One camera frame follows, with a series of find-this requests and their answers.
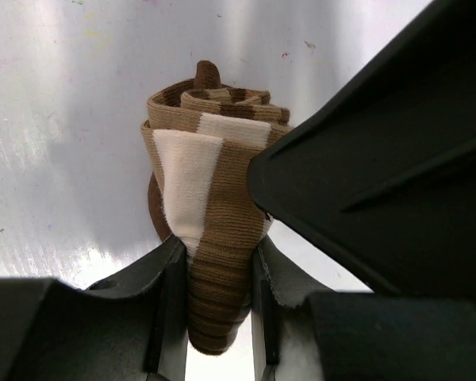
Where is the brown striped sock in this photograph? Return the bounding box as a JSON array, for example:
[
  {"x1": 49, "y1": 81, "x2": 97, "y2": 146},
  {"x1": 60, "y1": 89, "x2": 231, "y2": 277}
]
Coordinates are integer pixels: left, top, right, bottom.
[{"x1": 140, "y1": 60, "x2": 291, "y2": 356}]

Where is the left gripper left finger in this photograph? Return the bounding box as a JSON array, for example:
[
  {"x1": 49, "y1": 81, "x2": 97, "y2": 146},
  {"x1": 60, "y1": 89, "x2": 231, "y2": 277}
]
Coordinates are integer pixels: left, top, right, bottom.
[{"x1": 0, "y1": 237, "x2": 187, "y2": 380}]

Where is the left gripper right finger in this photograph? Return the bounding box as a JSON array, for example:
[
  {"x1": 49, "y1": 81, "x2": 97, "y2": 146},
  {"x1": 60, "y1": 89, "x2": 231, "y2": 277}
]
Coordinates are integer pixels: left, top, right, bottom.
[{"x1": 251, "y1": 238, "x2": 476, "y2": 380}]

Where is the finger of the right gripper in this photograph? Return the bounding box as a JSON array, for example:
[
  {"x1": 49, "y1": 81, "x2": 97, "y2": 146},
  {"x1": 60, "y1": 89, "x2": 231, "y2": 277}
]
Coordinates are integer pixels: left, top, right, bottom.
[{"x1": 248, "y1": 1, "x2": 476, "y2": 296}]

